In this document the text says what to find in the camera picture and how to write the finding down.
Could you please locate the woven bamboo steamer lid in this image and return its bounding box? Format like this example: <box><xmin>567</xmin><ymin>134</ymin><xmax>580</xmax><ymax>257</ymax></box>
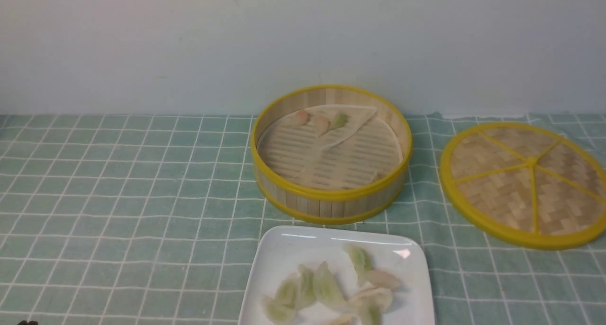
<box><xmin>439</xmin><ymin>122</ymin><xmax>606</xmax><ymax>250</ymax></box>

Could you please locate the pale pink dumpling plate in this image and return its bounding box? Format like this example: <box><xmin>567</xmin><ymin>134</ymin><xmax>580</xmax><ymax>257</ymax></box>
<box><xmin>364</xmin><ymin>269</ymin><xmax>402</xmax><ymax>290</ymax></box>

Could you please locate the white steamer liner cloth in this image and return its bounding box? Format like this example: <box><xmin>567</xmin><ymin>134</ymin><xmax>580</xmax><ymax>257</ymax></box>
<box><xmin>257</xmin><ymin>105</ymin><xmax>410</xmax><ymax>190</ymax></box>

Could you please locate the green dumpling plate centre-left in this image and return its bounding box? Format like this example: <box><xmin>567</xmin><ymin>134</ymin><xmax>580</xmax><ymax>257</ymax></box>
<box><xmin>296</xmin><ymin>265</ymin><xmax>316</xmax><ymax>310</ymax></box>

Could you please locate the green dumpling plate bottom-left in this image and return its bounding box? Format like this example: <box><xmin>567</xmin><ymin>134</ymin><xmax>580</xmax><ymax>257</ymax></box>
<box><xmin>262</xmin><ymin>296</ymin><xmax>297</xmax><ymax>325</ymax></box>

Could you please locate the bamboo steamer basket yellow rim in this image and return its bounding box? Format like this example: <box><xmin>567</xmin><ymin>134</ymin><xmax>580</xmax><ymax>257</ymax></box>
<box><xmin>250</xmin><ymin>85</ymin><xmax>412</xmax><ymax>225</ymax></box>

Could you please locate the green checkered tablecloth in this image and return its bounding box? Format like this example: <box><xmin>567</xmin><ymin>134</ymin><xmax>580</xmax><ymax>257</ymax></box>
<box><xmin>0</xmin><ymin>113</ymin><xmax>606</xmax><ymax>325</ymax></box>

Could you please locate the white dumpling plate right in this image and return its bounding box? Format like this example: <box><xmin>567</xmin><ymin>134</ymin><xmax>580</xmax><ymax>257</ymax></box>
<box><xmin>347</xmin><ymin>288</ymin><xmax>393</xmax><ymax>313</ymax></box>

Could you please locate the green dumpling plate left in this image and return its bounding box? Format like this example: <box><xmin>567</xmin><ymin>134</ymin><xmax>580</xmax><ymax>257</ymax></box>
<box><xmin>275</xmin><ymin>275</ymin><xmax>299</xmax><ymax>308</ymax></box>

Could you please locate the white square plate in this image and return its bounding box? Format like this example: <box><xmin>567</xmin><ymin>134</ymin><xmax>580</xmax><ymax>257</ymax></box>
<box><xmin>238</xmin><ymin>226</ymin><xmax>437</xmax><ymax>325</ymax></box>

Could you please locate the green dumpling plate top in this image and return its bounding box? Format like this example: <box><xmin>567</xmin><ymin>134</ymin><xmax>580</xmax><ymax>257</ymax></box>
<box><xmin>343</xmin><ymin>243</ymin><xmax>373</xmax><ymax>287</ymax></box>

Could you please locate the green dumpling steamer front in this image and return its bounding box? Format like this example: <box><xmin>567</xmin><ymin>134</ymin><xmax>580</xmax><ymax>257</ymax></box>
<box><xmin>357</xmin><ymin>304</ymin><xmax>382</xmax><ymax>325</ymax></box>

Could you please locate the pink dumpling in steamer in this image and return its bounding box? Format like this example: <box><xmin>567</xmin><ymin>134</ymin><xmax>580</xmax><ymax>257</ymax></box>
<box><xmin>288</xmin><ymin>109</ymin><xmax>309</xmax><ymax>126</ymax></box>

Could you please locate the green dumpling plate centre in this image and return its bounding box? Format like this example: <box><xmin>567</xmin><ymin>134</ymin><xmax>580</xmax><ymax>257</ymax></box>
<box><xmin>312</xmin><ymin>261</ymin><xmax>347</xmax><ymax>311</ymax></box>

